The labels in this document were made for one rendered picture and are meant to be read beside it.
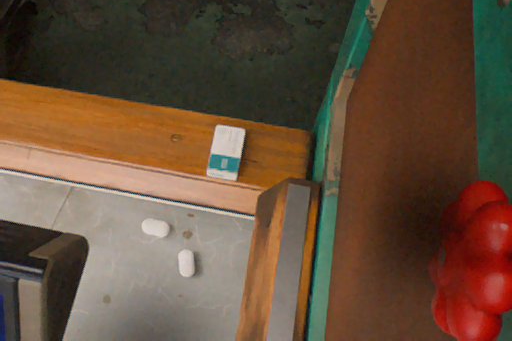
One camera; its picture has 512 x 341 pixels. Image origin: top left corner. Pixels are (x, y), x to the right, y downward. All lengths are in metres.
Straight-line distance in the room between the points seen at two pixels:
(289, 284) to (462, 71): 0.31
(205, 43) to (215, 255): 1.18
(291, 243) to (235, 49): 1.26
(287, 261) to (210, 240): 0.15
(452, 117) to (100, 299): 0.47
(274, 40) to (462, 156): 1.56
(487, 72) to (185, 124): 0.54
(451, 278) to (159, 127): 0.59
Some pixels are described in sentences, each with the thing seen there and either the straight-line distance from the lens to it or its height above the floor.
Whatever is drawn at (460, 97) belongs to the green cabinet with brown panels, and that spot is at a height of 1.17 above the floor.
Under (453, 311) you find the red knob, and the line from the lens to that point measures 0.17.
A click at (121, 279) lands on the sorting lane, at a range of 0.69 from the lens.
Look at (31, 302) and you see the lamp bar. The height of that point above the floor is 1.10.
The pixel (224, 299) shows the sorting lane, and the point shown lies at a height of 0.74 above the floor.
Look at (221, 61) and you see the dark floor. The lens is 1.76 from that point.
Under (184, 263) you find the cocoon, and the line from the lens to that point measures 0.67.
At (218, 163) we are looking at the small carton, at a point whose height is 0.78.
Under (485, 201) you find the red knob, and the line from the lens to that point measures 0.17.
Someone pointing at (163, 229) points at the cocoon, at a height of 0.76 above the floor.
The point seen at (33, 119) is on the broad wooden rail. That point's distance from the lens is 0.77.
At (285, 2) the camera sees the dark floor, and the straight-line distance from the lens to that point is 1.93.
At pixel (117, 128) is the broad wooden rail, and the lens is 0.74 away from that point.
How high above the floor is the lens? 1.39
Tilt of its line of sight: 61 degrees down
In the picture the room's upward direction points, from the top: 1 degrees counter-clockwise
